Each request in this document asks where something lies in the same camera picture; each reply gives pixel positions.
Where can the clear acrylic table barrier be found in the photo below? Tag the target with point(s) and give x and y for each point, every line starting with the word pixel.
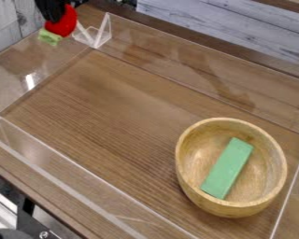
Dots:
pixel 90 118

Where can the black metal table frame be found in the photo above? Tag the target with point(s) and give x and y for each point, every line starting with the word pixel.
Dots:
pixel 17 225

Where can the clear acrylic corner bracket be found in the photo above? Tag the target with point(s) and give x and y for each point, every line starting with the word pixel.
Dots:
pixel 93 36

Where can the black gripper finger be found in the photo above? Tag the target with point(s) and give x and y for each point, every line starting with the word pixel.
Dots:
pixel 51 9

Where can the green rectangular block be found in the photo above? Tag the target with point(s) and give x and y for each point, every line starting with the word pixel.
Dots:
pixel 225 170

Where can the wooden bowl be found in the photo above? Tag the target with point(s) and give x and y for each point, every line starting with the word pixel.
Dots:
pixel 261 177

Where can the red plush strawberry toy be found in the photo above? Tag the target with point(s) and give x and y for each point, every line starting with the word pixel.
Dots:
pixel 54 31

